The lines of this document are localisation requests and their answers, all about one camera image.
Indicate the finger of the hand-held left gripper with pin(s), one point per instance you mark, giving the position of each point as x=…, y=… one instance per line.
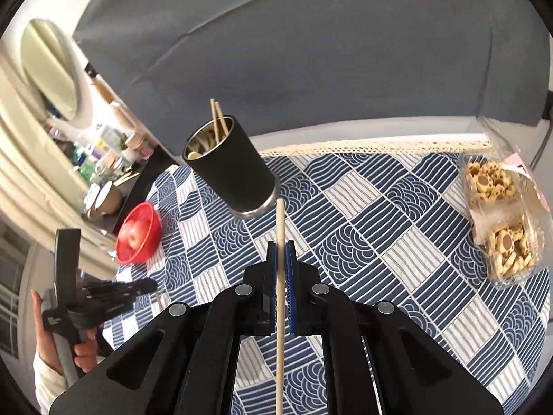
x=129, y=287
x=112, y=304

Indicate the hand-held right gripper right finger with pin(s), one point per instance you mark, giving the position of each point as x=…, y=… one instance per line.
x=293, y=285

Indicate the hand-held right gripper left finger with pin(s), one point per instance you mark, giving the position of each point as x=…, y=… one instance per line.
x=271, y=285

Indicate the wooden chopstick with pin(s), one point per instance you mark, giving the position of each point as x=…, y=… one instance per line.
x=221, y=116
x=214, y=116
x=160, y=301
x=280, y=224

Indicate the black utensil holder cup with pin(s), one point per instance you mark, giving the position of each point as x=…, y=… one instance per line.
x=235, y=173

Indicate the large white ceramic spoon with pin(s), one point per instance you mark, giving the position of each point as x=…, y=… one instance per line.
x=194, y=154

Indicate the person's left forearm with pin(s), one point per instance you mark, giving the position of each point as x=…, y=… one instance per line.
x=49, y=384

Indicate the person's left hand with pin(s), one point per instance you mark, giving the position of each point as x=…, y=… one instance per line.
x=86, y=348

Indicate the red apple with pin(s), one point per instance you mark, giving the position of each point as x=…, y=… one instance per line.
x=131, y=237

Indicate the red plastic basket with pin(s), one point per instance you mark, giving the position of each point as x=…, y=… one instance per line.
x=149, y=224

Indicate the paper cups on counter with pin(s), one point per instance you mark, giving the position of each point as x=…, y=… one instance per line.
x=110, y=199

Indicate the blue white patterned tablecloth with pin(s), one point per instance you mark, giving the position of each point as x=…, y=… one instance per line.
x=389, y=246

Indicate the green water bottle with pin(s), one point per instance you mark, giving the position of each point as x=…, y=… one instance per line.
x=88, y=164

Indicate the thin wooden sticks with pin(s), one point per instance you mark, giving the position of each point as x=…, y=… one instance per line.
x=129, y=177

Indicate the cream curtain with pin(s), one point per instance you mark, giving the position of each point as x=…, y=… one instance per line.
x=26, y=160

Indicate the pink jar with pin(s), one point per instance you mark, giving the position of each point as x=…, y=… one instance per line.
x=146, y=150

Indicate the woven vase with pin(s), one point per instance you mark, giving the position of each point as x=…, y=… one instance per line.
x=123, y=115

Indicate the cream lace cloth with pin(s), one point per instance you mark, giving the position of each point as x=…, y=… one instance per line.
x=380, y=147

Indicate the brown bottle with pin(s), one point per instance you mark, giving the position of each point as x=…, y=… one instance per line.
x=102, y=89

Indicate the clear bag of cookies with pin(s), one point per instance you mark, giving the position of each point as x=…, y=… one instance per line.
x=501, y=224

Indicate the grey fabric backdrop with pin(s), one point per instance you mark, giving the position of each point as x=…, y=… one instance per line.
x=324, y=52

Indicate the pink label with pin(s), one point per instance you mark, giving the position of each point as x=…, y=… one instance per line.
x=520, y=163

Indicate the oval wall mirror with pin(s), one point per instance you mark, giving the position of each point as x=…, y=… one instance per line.
x=54, y=67

